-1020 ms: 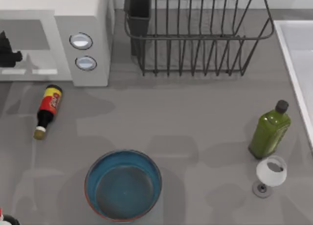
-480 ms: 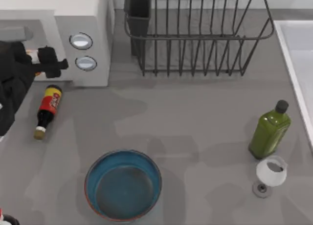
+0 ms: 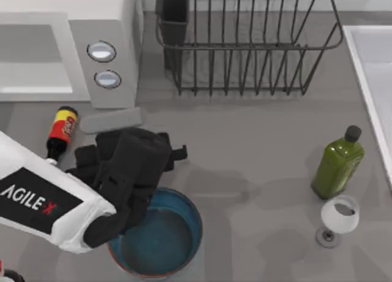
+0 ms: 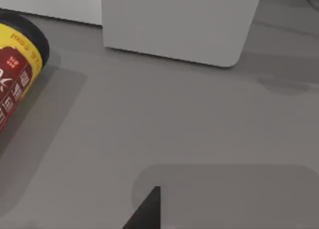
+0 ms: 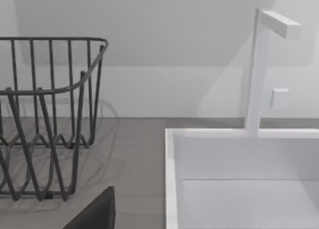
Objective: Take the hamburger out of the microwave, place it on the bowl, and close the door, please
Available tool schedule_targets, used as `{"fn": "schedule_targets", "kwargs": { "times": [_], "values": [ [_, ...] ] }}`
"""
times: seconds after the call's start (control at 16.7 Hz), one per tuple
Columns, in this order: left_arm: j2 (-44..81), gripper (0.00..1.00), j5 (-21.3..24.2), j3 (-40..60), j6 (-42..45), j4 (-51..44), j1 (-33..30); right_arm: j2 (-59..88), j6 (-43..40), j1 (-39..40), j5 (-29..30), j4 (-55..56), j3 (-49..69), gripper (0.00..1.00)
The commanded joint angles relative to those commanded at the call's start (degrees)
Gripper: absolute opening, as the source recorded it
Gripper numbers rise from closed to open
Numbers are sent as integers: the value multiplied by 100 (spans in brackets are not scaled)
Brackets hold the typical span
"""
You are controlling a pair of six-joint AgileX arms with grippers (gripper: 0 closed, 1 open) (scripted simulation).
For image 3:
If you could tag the dark bottle with red label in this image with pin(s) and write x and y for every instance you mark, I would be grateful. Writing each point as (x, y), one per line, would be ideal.
(62, 128)

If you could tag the pale grey rounded box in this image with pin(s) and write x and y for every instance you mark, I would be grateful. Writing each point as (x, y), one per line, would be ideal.
(111, 121)

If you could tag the round grey microwave knob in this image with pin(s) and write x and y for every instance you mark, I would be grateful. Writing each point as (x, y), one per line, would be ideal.
(101, 51)
(107, 79)

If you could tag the blue round bowl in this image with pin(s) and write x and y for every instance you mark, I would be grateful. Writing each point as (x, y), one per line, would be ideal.
(165, 233)

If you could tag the pale microwave oven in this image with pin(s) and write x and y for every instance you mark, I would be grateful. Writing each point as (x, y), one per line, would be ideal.
(122, 58)

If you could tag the microwave oven door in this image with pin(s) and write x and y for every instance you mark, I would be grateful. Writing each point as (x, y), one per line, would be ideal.
(36, 55)

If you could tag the dark grey utensil holder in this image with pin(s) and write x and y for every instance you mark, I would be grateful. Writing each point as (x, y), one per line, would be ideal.
(173, 24)

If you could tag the black and white object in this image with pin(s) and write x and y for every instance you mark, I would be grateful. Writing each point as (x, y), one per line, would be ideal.
(9, 274)

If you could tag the green bottle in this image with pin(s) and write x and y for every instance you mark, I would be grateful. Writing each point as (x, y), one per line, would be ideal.
(338, 165)

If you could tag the white wine glass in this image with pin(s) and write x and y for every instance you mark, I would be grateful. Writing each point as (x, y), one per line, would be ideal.
(339, 216)

